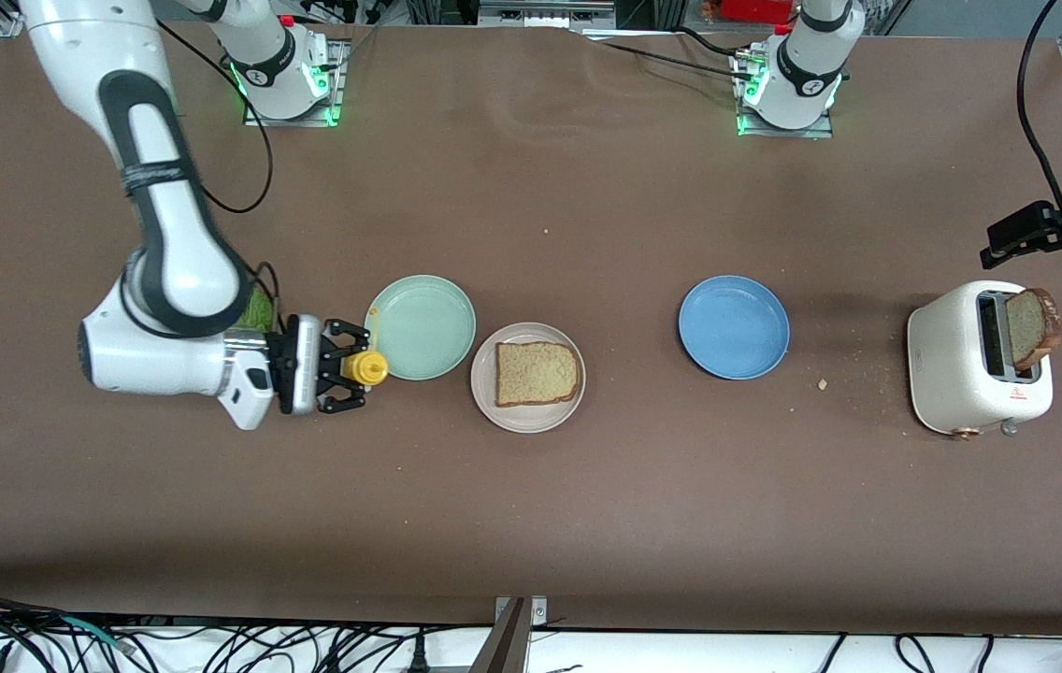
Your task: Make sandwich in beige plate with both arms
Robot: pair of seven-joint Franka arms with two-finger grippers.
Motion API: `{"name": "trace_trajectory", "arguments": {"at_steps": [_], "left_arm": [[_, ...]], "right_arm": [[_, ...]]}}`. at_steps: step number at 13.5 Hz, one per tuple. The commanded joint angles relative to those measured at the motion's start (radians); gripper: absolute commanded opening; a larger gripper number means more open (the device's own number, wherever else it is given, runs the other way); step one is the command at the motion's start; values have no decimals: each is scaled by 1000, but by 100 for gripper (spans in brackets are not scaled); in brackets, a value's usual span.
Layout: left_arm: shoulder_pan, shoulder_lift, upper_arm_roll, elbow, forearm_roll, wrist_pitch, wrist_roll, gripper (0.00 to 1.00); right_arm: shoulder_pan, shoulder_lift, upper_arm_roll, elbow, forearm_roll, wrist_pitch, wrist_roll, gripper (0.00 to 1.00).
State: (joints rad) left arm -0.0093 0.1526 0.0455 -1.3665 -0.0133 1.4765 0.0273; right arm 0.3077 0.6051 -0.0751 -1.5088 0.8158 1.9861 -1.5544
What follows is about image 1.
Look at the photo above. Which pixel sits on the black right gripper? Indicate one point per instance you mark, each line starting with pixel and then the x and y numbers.
pixel 280 360

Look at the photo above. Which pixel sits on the cream white toaster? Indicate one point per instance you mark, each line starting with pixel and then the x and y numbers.
pixel 947 374

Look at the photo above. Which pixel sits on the silver metal bracket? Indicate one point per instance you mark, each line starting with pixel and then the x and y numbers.
pixel 538 612

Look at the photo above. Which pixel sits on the dark grey metal bar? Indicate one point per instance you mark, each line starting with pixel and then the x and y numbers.
pixel 503 650

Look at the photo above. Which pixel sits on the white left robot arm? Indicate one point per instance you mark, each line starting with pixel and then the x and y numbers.
pixel 807 65

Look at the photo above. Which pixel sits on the brown toasted bread slice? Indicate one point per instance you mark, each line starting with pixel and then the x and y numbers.
pixel 536 374
pixel 1031 327

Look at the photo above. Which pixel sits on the blue plate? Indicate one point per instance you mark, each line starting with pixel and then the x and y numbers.
pixel 734 327

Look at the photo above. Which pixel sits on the red box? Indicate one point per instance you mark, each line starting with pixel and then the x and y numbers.
pixel 755 9

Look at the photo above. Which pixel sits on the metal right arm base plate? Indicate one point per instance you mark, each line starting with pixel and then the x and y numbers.
pixel 288 122

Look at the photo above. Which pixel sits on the beige plate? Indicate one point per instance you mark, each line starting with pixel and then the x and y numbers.
pixel 522 421

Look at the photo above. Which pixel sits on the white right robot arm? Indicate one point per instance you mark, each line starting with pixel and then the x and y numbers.
pixel 185 271

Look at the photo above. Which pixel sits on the grey metal box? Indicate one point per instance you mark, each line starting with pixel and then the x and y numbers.
pixel 540 14

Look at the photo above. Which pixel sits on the green lettuce leaf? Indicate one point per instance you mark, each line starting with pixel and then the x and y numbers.
pixel 260 308

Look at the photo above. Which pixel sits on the yellow mustard squeeze bottle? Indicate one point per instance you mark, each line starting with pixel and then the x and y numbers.
pixel 367 367

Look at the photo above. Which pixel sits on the mint green plate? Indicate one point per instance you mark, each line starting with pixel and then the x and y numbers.
pixel 423 327

